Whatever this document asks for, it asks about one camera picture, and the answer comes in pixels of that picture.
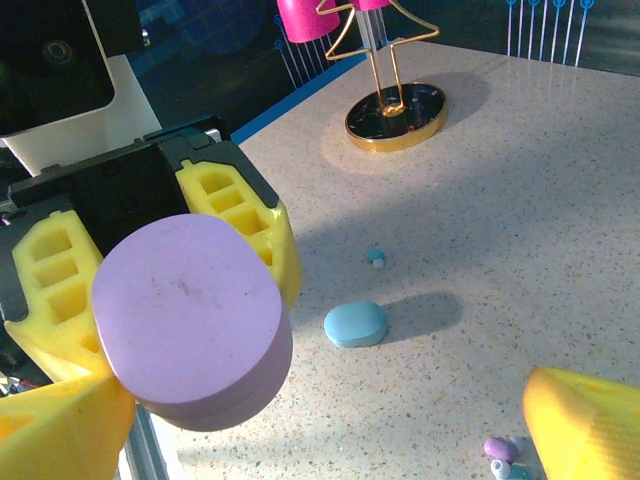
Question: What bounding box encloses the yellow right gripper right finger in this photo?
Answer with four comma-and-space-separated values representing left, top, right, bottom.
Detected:
522, 367, 640, 480

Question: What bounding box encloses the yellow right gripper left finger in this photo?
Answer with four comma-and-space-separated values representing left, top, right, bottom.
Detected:
0, 372, 137, 480

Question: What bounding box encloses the purple wireless earbud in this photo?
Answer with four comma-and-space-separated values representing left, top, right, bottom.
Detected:
483, 435, 525, 464

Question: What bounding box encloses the purple earbud charging case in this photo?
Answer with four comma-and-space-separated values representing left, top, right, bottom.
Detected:
91, 213, 295, 433

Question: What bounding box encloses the aluminium front rail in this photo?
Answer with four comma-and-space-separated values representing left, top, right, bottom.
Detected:
122, 399, 177, 480

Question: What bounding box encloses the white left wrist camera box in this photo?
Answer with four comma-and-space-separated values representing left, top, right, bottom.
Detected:
0, 0, 164, 176

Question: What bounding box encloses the gold wire stand black base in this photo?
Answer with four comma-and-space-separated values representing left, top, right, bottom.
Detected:
315, 0, 449, 154

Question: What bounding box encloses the aluminium left rear post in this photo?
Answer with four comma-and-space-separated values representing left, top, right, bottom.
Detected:
356, 9, 387, 52

